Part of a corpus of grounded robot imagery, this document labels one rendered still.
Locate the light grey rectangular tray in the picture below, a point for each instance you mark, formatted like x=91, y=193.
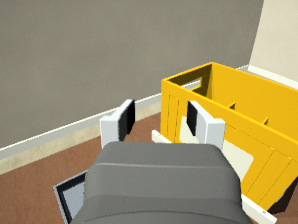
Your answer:
x=69, y=194

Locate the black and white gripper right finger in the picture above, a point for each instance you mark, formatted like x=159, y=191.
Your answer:
x=202, y=125

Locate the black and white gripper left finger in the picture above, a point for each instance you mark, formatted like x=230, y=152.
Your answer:
x=117, y=126

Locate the yellow plastic crate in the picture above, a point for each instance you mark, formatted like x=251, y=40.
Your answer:
x=265, y=159

